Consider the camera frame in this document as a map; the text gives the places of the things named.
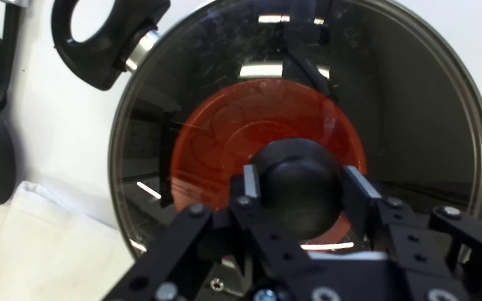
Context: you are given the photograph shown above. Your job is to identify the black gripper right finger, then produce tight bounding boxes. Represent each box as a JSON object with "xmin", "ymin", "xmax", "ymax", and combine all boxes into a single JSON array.
[{"xmin": 339, "ymin": 164, "xmax": 482, "ymax": 301}]

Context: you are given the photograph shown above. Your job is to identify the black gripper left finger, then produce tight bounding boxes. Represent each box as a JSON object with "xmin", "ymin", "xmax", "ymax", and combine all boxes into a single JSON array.
[{"xmin": 105, "ymin": 164, "xmax": 310, "ymax": 301}]

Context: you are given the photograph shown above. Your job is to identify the orange bowl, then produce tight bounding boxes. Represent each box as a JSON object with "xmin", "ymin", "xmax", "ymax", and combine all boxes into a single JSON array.
[{"xmin": 170, "ymin": 79, "xmax": 369, "ymax": 248}]

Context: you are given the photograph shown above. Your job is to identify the glass pot lid black knob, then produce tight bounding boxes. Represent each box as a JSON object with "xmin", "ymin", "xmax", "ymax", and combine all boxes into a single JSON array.
[{"xmin": 108, "ymin": 0, "xmax": 482, "ymax": 281}]

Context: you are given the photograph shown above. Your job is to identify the white cloth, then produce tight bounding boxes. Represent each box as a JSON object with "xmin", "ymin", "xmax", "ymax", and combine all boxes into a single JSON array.
[{"xmin": 0, "ymin": 181, "xmax": 138, "ymax": 301}]

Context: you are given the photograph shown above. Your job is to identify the black cooking pot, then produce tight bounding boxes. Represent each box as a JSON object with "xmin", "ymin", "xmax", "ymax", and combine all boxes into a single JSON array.
[{"xmin": 51, "ymin": 0, "xmax": 482, "ymax": 281}]

